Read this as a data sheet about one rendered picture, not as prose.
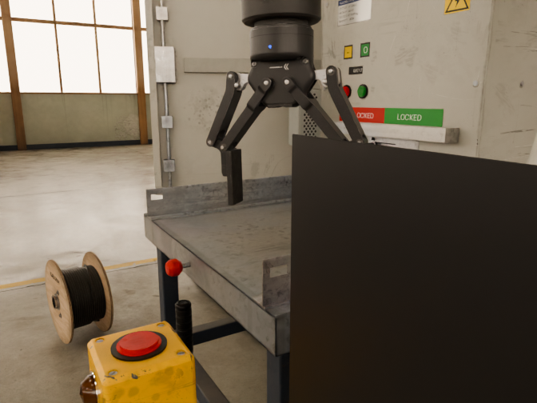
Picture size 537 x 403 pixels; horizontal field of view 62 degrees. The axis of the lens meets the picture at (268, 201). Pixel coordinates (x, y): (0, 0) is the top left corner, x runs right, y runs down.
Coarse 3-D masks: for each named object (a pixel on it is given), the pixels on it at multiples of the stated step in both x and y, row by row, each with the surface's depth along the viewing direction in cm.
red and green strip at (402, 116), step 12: (360, 108) 109; (372, 108) 105; (384, 108) 102; (396, 108) 99; (360, 120) 109; (372, 120) 106; (384, 120) 102; (396, 120) 99; (408, 120) 96; (420, 120) 94; (432, 120) 91
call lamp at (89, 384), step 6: (90, 372) 40; (84, 378) 40; (90, 378) 39; (96, 378) 39; (84, 384) 39; (90, 384) 39; (96, 384) 38; (84, 390) 38; (90, 390) 38; (96, 390) 38; (84, 396) 38; (90, 396) 38; (96, 396) 38; (84, 402) 39; (90, 402) 38; (96, 402) 39
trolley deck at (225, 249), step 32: (160, 224) 101; (192, 224) 101; (224, 224) 101; (256, 224) 101; (288, 224) 101; (192, 256) 83; (224, 256) 80; (256, 256) 80; (224, 288) 71; (256, 288) 67; (256, 320) 63; (288, 320) 59; (288, 352) 60
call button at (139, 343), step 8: (128, 336) 42; (136, 336) 42; (144, 336) 42; (152, 336) 42; (120, 344) 40; (128, 344) 40; (136, 344) 40; (144, 344) 40; (152, 344) 40; (160, 344) 41; (120, 352) 40; (128, 352) 39; (136, 352) 39; (144, 352) 40
